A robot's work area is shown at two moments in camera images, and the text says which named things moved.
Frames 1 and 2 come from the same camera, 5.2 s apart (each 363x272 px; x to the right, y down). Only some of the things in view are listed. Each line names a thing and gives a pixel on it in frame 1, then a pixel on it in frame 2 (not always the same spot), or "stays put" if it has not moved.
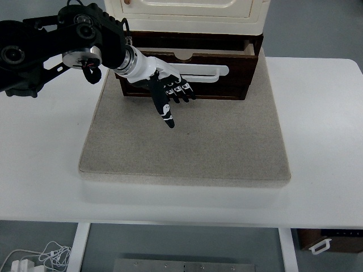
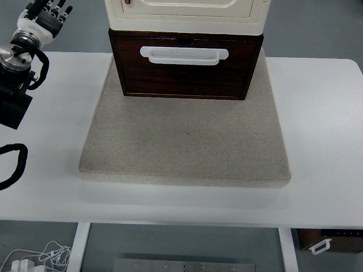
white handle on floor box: (326, 241) stays put
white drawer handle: (201, 69) -> (184, 55)
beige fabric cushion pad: (233, 143) stays put
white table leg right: (288, 249) stays put
